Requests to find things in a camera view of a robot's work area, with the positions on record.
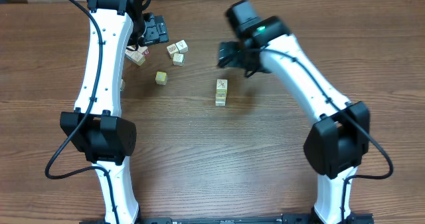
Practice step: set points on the red number three block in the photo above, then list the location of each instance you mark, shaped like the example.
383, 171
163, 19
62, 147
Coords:
221, 94

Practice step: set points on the wooden block brown picture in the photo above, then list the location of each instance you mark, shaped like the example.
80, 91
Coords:
172, 50

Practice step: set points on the wooden block triangle picture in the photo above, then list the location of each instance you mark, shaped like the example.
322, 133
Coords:
182, 46

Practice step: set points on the wooden block ball picture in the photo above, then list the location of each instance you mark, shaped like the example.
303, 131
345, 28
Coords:
129, 54

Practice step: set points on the yellow wooden block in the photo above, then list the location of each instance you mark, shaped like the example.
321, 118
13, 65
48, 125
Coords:
138, 58
161, 78

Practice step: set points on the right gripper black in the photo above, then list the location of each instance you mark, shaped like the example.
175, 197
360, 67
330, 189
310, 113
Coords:
232, 57

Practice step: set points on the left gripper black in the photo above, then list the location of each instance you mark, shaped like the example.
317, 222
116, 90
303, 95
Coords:
156, 30

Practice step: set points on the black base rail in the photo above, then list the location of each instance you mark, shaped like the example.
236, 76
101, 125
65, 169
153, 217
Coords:
282, 219

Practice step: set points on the wooden block red side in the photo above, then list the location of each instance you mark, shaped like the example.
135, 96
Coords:
143, 50

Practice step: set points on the wooden block green picture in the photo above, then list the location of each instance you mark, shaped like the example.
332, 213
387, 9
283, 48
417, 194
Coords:
178, 59

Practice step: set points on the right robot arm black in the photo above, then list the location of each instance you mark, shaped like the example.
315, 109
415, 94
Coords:
338, 138

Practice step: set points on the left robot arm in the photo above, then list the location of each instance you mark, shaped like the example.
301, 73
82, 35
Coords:
95, 125

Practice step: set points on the wooden block teal side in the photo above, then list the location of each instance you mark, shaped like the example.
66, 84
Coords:
122, 85

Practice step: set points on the wooden block red pencil picture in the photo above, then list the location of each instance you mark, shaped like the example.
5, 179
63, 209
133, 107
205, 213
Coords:
220, 102

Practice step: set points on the green number four block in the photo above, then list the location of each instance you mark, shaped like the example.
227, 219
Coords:
221, 86

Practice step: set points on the yellow top wooden block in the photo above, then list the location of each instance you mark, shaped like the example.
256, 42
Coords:
161, 78

